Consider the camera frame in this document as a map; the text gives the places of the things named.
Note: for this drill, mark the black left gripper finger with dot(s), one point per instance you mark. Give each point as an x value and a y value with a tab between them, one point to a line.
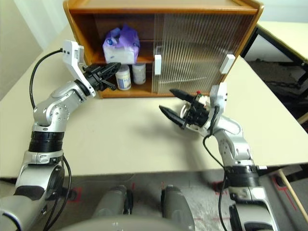
108	84
108	69

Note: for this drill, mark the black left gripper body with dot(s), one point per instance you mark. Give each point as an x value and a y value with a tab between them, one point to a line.
93	77

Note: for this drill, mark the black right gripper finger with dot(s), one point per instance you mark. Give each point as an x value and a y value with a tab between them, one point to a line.
183	96
174	118

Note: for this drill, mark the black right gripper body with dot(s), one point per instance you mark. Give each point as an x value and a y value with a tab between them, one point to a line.
197	113

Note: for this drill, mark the white bottle blue label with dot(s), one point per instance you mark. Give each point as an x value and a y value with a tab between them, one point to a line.
123	80

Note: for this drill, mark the purple white tissue pack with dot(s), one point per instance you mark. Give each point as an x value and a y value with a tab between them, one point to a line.
120	51

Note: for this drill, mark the white bottle pale label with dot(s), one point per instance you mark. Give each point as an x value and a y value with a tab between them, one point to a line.
139	74

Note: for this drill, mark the ribbed clear sliding door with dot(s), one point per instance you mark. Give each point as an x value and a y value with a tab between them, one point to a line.
227	63
157	65

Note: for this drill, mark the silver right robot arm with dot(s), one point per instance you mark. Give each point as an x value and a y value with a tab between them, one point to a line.
240	146

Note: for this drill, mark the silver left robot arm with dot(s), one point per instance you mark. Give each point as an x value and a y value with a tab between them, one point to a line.
48	110

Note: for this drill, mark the brown wooden cabinet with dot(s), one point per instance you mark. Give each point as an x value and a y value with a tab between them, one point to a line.
168	6

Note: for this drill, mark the grey robot right leg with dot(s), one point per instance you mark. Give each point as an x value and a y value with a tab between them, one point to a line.
175	204

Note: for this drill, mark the grey robot leg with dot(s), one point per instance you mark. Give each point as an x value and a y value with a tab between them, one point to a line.
175	204
110	199

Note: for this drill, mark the grey robot left leg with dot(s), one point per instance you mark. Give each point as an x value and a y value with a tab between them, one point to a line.
110	199

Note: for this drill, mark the grey robot torso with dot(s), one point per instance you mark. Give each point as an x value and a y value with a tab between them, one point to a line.
125	223

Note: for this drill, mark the light wooden stick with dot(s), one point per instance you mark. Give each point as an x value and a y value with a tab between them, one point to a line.
292	190

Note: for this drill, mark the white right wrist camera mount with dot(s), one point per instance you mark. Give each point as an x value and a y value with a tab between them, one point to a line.
220	96

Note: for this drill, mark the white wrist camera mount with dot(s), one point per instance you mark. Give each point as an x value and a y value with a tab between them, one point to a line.
69	55
220	96

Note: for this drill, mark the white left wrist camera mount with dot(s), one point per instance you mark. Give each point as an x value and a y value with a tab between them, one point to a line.
69	55

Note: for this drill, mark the beige side table black frame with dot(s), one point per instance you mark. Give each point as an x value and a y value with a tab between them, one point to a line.
284	31

